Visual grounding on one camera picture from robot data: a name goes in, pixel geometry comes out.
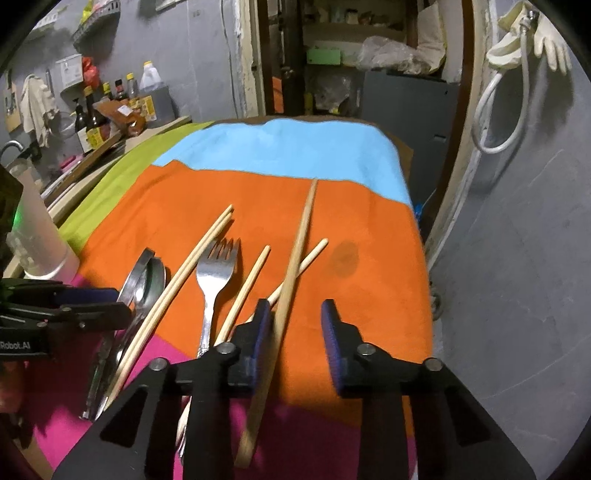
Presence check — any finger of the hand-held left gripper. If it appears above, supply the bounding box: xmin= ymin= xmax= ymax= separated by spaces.
xmin=4 ymin=280 xmax=120 ymax=307
xmin=0 ymin=302 xmax=134 ymax=331

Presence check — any cream rubber glove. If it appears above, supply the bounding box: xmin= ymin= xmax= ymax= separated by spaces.
xmin=485 ymin=2 xmax=539 ymax=70
xmin=533 ymin=9 xmax=573 ymax=75

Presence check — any clear plastic bag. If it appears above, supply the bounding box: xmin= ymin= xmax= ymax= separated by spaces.
xmin=355 ymin=36 xmax=430 ymax=75

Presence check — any white wall container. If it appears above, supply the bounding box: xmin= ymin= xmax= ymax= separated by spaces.
xmin=55 ymin=54 xmax=84 ymax=88

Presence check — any grey box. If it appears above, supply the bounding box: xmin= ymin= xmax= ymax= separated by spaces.
xmin=148 ymin=85 xmax=178 ymax=125

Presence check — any grey metal cabinet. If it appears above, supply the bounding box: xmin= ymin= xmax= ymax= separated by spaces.
xmin=360 ymin=69 xmax=462 ymax=195

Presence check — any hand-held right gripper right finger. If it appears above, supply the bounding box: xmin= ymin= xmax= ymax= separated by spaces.
xmin=321 ymin=299 xmax=536 ymax=480

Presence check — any metal wall rack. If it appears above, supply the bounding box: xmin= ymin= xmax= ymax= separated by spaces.
xmin=71 ymin=0 xmax=122 ymax=44

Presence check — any white plastic cup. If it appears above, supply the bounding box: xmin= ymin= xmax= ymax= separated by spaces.
xmin=7 ymin=159 xmax=81 ymax=283

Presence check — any red packet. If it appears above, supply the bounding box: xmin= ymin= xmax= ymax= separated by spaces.
xmin=82 ymin=56 xmax=100 ymax=90

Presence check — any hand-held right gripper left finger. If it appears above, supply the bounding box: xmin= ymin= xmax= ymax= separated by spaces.
xmin=52 ymin=299 xmax=273 ymax=480

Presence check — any colourful striped cloth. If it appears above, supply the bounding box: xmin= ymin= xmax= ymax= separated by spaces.
xmin=34 ymin=117 xmax=435 ymax=480

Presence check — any thick wooden chopstick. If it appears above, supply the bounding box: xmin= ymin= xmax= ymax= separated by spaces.
xmin=235 ymin=178 xmax=319 ymax=469

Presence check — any small dark sauce bottle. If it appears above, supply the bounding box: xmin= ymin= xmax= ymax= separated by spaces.
xmin=74 ymin=104 xmax=90 ymax=153

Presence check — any clear plastic oil jug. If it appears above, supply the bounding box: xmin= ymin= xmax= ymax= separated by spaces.
xmin=139 ymin=61 xmax=167 ymax=93

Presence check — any large dark sauce bottle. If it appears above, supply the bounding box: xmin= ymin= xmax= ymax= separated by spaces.
xmin=83 ymin=85 xmax=109 ymax=148

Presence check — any cream cloth sack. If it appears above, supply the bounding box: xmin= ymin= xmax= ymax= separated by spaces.
xmin=416 ymin=4 xmax=448 ymax=70

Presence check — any white hose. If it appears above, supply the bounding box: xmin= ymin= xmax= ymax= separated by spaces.
xmin=471 ymin=14 xmax=532 ymax=155

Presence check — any white perforated wall rail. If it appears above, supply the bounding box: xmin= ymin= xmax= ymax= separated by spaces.
xmin=32 ymin=9 xmax=61 ymax=31

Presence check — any thin wooden chopstick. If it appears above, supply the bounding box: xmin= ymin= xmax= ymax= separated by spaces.
xmin=95 ymin=204 xmax=234 ymax=416
xmin=215 ymin=244 xmax=272 ymax=347
xmin=104 ymin=213 xmax=235 ymax=409
xmin=249 ymin=237 xmax=329 ymax=324

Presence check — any silver metal fork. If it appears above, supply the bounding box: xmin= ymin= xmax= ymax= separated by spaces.
xmin=175 ymin=237 xmax=241 ymax=457

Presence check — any hanging beige towel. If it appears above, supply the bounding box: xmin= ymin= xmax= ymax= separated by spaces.
xmin=21 ymin=74 xmax=58 ymax=148

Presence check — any green box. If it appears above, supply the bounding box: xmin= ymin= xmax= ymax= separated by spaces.
xmin=307 ymin=46 xmax=343 ymax=66

